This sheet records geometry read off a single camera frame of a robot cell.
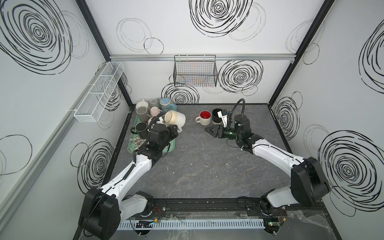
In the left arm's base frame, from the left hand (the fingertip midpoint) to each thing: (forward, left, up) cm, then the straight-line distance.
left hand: (178, 125), depth 80 cm
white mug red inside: (+20, -15, -17) cm, 30 cm away
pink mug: (+23, +21, -15) cm, 34 cm away
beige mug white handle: (+2, +3, +4) cm, 5 cm away
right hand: (-3, -14, 0) cm, 15 cm away
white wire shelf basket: (-1, +42, +12) cm, 44 cm away
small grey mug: (+29, +22, -12) cm, 38 cm away
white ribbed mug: (+28, +31, -13) cm, 44 cm away
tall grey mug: (+18, +28, -11) cm, 35 cm away
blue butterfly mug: (+28, +13, -13) cm, 33 cm away
